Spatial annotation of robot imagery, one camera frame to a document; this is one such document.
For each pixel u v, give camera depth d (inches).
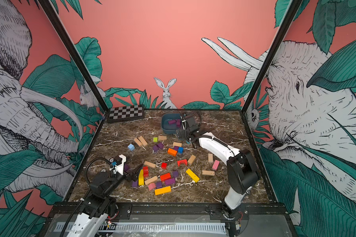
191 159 36.1
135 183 32.3
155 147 38.6
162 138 40.5
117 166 25.3
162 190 31.5
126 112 45.3
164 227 27.6
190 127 26.6
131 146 37.8
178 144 38.6
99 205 22.8
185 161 35.8
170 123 43.9
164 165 35.2
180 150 37.4
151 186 32.2
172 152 37.3
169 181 32.4
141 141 39.6
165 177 33.0
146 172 34.9
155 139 40.1
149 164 35.6
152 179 33.0
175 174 34.5
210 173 33.9
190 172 34.0
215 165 35.5
